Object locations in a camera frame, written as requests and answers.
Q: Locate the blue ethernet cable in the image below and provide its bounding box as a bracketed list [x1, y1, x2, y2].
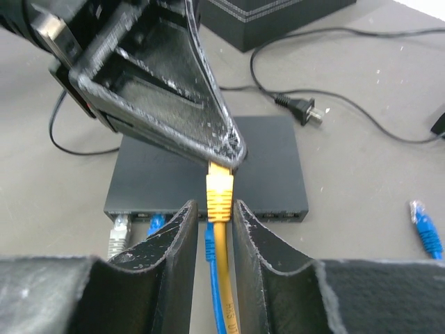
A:
[409, 200, 444, 260]
[203, 222, 229, 334]

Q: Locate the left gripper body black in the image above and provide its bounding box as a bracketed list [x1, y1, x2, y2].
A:
[1, 1, 152, 118]

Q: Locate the yellow ethernet cable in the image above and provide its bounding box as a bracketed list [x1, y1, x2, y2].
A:
[204, 161, 241, 334]

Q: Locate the black jewelry display box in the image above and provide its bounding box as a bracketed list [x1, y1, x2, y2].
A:
[200, 0, 356, 52]

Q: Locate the black power adapter with cord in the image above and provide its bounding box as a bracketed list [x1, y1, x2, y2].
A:
[48, 26, 445, 156]

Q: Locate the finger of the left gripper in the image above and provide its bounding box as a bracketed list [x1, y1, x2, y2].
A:
[69, 1, 247, 169]

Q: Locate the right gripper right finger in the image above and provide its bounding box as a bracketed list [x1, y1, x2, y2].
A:
[232, 200, 444, 333]

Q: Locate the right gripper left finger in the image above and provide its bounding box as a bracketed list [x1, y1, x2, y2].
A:
[1, 200, 198, 333]

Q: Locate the grey ethernet cable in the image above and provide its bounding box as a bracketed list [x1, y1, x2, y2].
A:
[106, 214, 132, 260]

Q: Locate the black network switch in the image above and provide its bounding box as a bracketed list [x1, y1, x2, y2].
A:
[103, 115, 309, 225]

